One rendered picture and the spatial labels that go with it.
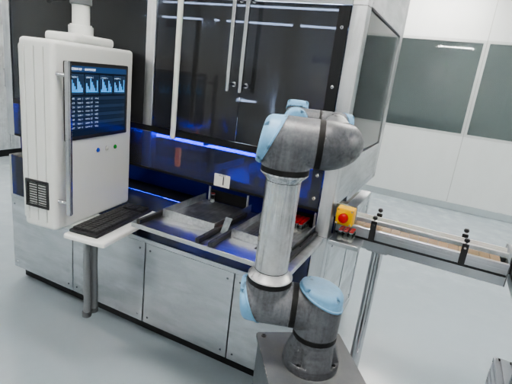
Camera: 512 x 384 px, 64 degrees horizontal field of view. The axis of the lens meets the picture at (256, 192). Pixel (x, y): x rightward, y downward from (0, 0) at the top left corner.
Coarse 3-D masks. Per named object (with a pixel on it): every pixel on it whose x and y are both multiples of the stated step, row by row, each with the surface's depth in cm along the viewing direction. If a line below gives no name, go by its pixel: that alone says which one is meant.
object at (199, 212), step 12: (180, 204) 187; (192, 204) 196; (204, 204) 198; (216, 204) 201; (168, 216) 176; (180, 216) 173; (192, 216) 181; (204, 216) 182; (216, 216) 184; (228, 216) 176; (204, 228) 169
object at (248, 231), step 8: (256, 216) 183; (240, 224) 169; (248, 224) 177; (256, 224) 181; (232, 232) 163; (240, 232) 162; (248, 232) 170; (256, 232) 171; (296, 232) 177; (304, 232) 178; (248, 240) 161; (256, 240) 159; (296, 240) 168
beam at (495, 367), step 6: (492, 360) 164; (498, 360) 161; (504, 360) 162; (492, 366) 161; (498, 366) 158; (504, 366) 158; (510, 366) 160; (492, 372) 159; (498, 372) 154; (504, 372) 155; (510, 372) 155; (492, 378) 157; (498, 378) 151; (504, 378) 151
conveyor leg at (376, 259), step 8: (376, 256) 181; (376, 264) 182; (368, 272) 185; (376, 272) 183; (368, 280) 185; (376, 280) 185; (368, 288) 186; (368, 296) 187; (360, 304) 191; (368, 304) 188; (360, 312) 190; (368, 312) 189; (360, 320) 191; (368, 320) 192; (360, 328) 192; (360, 336) 192; (352, 344) 196; (360, 344) 194; (352, 352) 196; (360, 352) 196
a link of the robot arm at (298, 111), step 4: (292, 108) 128; (296, 108) 127; (300, 108) 128; (304, 108) 130; (288, 112) 127; (292, 112) 127; (296, 112) 126; (300, 112) 127; (304, 112) 127; (308, 112) 129; (312, 112) 129; (316, 112) 129; (300, 116) 127; (304, 116) 126; (308, 116) 128; (312, 116) 128; (316, 116) 128
